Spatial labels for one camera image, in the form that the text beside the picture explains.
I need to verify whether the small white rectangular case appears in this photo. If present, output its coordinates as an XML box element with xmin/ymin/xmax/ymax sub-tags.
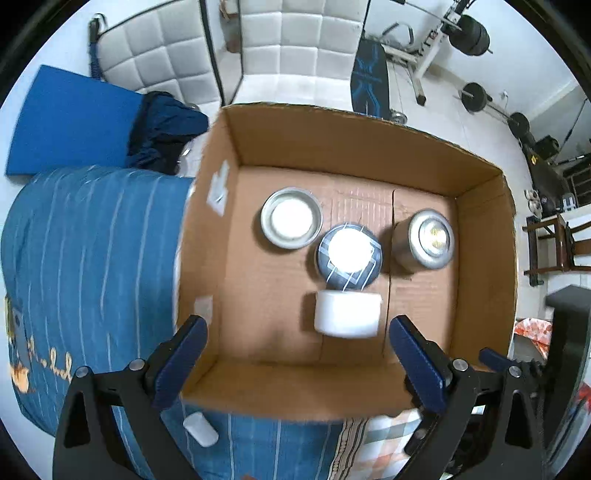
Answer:
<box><xmin>183</xmin><ymin>412</ymin><xmax>219</xmax><ymax>448</ymax></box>

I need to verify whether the silver tin with white lid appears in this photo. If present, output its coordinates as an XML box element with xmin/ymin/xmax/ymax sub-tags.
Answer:
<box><xmin>259</xmin><ymin>187</ymin><xmax>324</xmax><ymax>250</ymax></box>

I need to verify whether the orange white patterned cloth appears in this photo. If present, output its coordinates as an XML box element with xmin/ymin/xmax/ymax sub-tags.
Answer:
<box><xmin>514</xmin><ymin>318</ymin><xmax>553</xmax><ymax>346</ymax></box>

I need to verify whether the brown wooden chair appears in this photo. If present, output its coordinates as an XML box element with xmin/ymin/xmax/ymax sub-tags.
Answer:
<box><xmin>522</xmin><ymin>214</ymin><xmax>590</xmax><ymax>287</ymax></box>

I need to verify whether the white round jar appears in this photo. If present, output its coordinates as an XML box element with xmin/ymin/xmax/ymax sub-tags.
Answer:
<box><xmin>314</xmin><ymin>290</ymin><xmax>383</xmax><ymax>339</ymax></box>

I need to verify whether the silver metal can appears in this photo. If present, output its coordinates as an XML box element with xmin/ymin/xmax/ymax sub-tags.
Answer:
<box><xmin>392</xmin><ymin>209</ymin><xmax>455</xmax><ymax>273</ymax></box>

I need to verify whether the dark round patterned tin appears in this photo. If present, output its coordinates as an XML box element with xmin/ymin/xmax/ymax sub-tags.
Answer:
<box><xmin>315</xmin><ymin>222</ymin><xmax>384</xmax><ymax>291</ymax></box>

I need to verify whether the black exercise machine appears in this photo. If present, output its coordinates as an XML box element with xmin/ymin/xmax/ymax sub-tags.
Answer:
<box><xmin>520</xmin><ymin>132</ymin><xmax>590</xmax><ymax>217</ymax></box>

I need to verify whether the blue striped bed cover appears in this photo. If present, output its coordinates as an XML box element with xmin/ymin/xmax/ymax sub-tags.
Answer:
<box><xmin>1</xmin><ymin>167</ymin><xmax>420</xmax><ymax>479</ymax></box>

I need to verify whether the printed cardboard box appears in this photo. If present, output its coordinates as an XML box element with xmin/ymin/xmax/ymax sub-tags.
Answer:
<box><xmin>178</xmin><ymin>103</ymin><xmax>517</xmax><ymax>421</ymax></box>

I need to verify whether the barbell on floor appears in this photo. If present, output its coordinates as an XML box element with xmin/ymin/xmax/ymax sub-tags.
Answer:
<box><xmin>460</xmin><ymin>82</ymin><xmax>535</xmax><ymax>146</ymax></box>

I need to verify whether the black blue bench pad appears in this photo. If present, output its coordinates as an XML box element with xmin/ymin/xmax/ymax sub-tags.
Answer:
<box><xmin>351</xmin><ymin>39</ymin><xmax>391</xmax><ymax>120</ymax></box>

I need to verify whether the white weight bench rack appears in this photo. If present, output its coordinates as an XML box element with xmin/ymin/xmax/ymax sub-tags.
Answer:
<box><xmin>363</xmin><ymin>1</ymin><xmax>472</xmax><ymax>106</ymax></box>

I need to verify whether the blue foam mat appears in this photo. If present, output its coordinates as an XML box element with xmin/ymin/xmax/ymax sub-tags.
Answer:
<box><xmin>5</xmin><ymin>65</ymin><xmax>142</xmax><ymax>176</ymax></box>

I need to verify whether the dark blue crumpled cloth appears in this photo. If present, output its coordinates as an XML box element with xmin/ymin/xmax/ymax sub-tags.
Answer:
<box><xmin>125</xmin><ymin>91</ymin><xmax>209</xmax><ymax>175</ymax></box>

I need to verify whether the barbell on rack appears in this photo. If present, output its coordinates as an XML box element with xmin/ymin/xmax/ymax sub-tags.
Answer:
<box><xmin>397</xmin><ymin>1</ymin><xmax>493</xmax><ymax>57</ymax></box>

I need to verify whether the right white quilted chair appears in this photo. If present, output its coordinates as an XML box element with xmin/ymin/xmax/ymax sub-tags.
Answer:
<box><xmin>233</xmin><ymin>0</ymin><xmax>369</xmax><ymax>111</ymax></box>

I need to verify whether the white quilted chair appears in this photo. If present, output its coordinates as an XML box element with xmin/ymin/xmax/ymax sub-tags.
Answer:
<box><xmin>97</xmin><ymin>1</ymin><xmax>222</xmax><ymax>114</ymax></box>
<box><xmin>233</xmin><ymin>0</ymin><xmax>369</xmax><ymax>111</ymax></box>

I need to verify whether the left white quilted chair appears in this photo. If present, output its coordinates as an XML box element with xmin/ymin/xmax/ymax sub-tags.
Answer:
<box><xmin>97</xmin><ymin>1</ymin><xmax>222</xmax><ymax>114</ymax></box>

